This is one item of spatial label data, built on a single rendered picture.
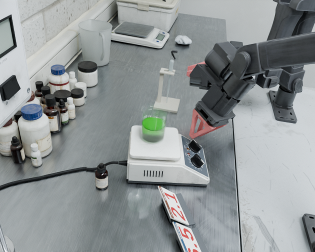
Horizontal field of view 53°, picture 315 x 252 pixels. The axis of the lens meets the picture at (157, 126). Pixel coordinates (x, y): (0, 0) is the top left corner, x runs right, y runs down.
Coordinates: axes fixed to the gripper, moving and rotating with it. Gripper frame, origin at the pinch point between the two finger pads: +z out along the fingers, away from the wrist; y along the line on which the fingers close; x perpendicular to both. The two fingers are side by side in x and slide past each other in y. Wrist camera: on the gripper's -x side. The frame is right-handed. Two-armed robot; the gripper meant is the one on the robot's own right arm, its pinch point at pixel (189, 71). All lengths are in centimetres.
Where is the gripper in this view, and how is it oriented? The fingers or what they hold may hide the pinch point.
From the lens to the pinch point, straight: 101.4
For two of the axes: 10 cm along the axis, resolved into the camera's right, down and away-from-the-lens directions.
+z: -9.8, -1.5, 0.9
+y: -1.6, 5.7, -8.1
